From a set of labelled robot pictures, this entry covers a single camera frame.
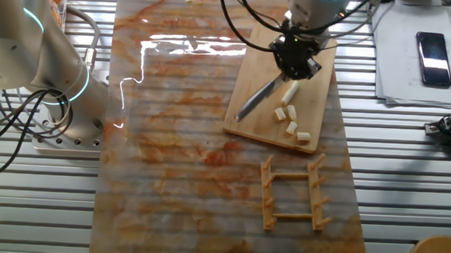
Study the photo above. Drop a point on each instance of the marble pattern table mat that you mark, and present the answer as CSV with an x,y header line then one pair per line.
x,y
169,196

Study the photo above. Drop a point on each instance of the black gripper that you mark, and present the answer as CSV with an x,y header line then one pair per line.
x,y
295,55

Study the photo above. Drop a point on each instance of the short cut scallion piece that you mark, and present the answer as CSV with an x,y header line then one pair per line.
x,y
291,112
304,136
292,128
280,113

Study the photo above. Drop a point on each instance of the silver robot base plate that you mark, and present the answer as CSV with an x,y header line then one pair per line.
x,y
68,146

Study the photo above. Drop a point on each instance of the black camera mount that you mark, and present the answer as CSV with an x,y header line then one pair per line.
x,y
444,126

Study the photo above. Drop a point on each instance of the clear plastic fruit container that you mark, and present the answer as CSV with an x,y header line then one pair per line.
x,y
60,16

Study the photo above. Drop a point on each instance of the steel cleaver knife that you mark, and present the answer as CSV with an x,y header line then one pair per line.
x,y
261,95

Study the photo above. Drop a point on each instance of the wooden peg knife rack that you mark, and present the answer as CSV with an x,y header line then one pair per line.
x,y
267,189

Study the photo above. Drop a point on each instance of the white scallion stalk piece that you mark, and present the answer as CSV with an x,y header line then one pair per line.
x,y
290,93

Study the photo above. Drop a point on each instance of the wooden cutting board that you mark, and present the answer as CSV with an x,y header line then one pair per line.
x,y
256,120

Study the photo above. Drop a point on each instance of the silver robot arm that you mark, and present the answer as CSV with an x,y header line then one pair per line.
x,y
314,8

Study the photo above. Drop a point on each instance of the black smartphone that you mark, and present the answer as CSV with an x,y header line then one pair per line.
x,y
434,59

